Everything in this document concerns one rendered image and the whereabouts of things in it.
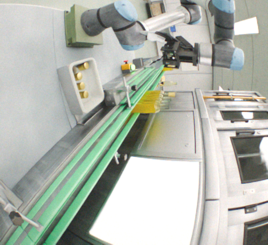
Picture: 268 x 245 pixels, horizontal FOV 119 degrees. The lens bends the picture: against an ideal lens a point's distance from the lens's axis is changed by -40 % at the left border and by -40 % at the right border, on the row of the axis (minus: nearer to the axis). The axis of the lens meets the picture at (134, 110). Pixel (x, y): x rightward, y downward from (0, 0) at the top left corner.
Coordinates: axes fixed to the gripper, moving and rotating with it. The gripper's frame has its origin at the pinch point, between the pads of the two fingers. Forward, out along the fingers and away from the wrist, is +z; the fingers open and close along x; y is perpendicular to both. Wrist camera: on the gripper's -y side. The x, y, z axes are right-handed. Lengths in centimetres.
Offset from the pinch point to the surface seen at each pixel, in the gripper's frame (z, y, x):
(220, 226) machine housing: -42, 50, 24
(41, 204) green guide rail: 7, 62, 2
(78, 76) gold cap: 25.5, 15.9, 0.9
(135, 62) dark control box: 42, -52, 44
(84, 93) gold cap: 24.8, 18.9, 8.6
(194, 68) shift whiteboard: 25, -490, 373
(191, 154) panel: -23.0, 23.1, 35.6
